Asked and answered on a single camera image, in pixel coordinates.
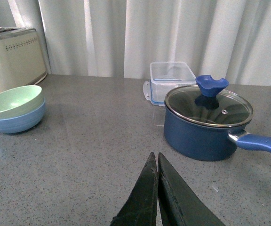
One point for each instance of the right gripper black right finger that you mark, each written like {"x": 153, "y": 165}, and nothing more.
{"x": 179, "y": 205}

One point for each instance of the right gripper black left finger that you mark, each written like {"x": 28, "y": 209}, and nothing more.
{"x": 140, "y": 209}

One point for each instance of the green bowl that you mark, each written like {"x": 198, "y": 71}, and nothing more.
{"x": 21, "y": 100}

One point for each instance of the blue bowl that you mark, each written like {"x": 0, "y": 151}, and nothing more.
{"x": 23, "y": 122}

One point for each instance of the dark blue saucepan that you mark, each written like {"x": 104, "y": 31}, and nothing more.
{"x": 209, "y": 143}

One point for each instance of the glass lid blue knob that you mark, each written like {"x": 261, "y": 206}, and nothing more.
{"x": 208, "y": 103}

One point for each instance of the white curtain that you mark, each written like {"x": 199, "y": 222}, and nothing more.
{"x": 120, "y": 38}

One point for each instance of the cream toaster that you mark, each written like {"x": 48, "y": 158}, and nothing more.
{"x": 21, "y": 58}

